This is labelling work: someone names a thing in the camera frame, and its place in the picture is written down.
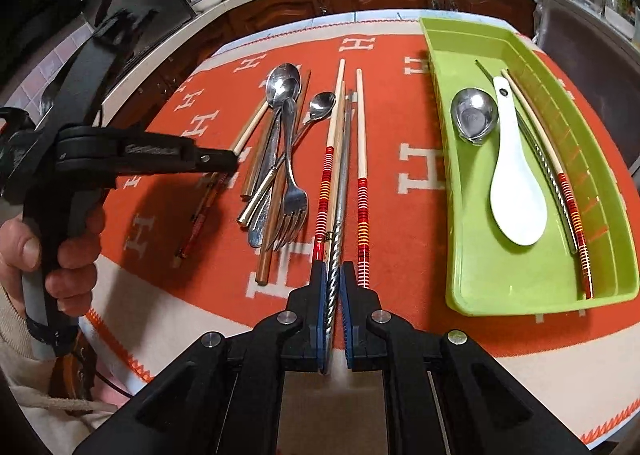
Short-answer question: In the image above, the red-banded bamboo chopstick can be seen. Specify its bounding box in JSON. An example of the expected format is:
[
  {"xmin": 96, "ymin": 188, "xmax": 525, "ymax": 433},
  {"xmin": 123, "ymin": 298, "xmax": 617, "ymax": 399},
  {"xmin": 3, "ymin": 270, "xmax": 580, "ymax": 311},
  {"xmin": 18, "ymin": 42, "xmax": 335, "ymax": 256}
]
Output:
[
  {"xmin": 500, "ymin": 68, "xmax": 594, "ymax": 299},
  {"xmin": 311, "ymin": 59, "xmax": 346, "ymax": 261},
  {"xmin": 356, "ymin": 68, "xmax": 370, "ymax": 288}
]

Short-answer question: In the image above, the twisted metal chopstick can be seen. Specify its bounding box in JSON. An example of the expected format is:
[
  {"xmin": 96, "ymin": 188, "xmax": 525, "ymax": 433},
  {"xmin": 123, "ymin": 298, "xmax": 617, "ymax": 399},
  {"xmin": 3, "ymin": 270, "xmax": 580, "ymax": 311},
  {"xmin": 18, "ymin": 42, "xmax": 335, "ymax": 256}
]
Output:
[{"xmin": 322, "ymin": 90, "xmax": 354, "ymax": 375}]

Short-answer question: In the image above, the steel fork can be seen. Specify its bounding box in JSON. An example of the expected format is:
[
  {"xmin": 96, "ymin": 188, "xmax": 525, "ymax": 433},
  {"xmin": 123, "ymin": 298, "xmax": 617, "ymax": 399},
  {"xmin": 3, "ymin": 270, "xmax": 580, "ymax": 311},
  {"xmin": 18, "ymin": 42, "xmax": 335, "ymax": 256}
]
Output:
[{"xmin": 273, "ymin": 98, "xmax": 308, "ymax": 249}]

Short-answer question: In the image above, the white ceramic spoon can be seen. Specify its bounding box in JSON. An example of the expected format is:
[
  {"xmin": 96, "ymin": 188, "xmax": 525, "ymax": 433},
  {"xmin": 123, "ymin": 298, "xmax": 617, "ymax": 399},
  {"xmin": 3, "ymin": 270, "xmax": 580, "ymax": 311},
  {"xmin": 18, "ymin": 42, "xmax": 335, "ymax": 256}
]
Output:
[{"xmin": 489, "ymin": 76, "xmax": 548, "ymax": 247}]

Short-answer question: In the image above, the small steel spoon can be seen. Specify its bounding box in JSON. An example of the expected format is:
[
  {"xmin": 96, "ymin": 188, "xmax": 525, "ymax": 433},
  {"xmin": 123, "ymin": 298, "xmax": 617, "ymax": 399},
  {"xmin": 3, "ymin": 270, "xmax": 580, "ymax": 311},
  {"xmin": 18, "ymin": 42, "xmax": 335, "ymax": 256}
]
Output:
[{"xmin": 236, "ymin": 91, "xmax": 336, "ymax": 228}]

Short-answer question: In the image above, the steel soup spoon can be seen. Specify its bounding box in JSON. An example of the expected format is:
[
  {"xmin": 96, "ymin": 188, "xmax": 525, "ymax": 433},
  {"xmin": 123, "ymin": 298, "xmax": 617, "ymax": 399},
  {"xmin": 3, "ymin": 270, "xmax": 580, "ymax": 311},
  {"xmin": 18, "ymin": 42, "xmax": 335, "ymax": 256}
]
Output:
[{"xmin": 450, "ymin": 88, "xmax": 498, "ymax": 146}]

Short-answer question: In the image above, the brown wooden chopstick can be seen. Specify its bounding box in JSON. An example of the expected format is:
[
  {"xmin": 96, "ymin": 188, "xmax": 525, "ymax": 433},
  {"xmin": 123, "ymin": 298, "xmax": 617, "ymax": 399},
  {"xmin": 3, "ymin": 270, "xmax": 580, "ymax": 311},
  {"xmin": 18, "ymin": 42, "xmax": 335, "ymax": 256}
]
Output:
[{"xmin": 256, "ymin": 70, "xmax": 311, "ymax": 286}]

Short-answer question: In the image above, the large steel spoon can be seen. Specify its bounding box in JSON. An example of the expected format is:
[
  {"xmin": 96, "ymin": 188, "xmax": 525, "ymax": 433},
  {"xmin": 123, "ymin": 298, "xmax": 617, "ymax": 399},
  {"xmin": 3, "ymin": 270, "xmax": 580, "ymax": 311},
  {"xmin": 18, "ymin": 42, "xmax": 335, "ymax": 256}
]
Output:
[{"xmin": 247, "ymin": 63, "xmax": 302, "ymax": 248}]

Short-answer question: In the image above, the person's left hand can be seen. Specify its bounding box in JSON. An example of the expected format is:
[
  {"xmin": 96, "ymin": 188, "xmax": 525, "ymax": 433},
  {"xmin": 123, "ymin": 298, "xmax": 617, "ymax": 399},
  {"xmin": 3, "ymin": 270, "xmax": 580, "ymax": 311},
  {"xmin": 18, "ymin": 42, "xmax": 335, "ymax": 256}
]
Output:
[{"xmin": 0, "ymin": 204, "xmax": 108, "ymax": 319}]

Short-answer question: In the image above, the green plastic tray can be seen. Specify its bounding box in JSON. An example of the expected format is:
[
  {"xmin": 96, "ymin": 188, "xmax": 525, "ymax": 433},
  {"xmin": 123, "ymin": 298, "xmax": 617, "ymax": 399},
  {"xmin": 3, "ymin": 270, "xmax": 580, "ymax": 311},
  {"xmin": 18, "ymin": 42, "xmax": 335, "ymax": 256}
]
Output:
[{"xmin": 421, "ymin": 18, "xmax": 639, "ymax": 316}]

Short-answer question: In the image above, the orange H-pattern cloth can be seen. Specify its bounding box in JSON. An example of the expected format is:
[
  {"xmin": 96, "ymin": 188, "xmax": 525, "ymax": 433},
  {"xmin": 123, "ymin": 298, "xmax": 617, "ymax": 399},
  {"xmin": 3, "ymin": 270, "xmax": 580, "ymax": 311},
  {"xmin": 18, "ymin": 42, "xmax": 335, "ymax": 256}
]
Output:
[{"xmin": 80, "ymin": 20, "xmax": 639, "ymax": 445}]

